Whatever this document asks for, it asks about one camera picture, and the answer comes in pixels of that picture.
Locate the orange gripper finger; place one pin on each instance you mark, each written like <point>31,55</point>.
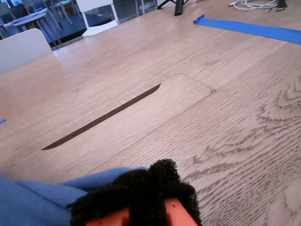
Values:
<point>171,186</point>
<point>113,200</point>

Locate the blue printed T-shirt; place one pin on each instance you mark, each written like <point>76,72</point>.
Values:
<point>35,202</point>

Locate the small blue tape piece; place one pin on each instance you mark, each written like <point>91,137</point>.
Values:
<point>2,121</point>

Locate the white chair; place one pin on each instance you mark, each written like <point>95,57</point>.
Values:
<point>21,49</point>
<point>101,27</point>

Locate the long blue tape strip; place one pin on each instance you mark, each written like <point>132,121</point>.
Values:
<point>247,27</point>

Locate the round grey table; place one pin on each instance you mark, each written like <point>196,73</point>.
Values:
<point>30,18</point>

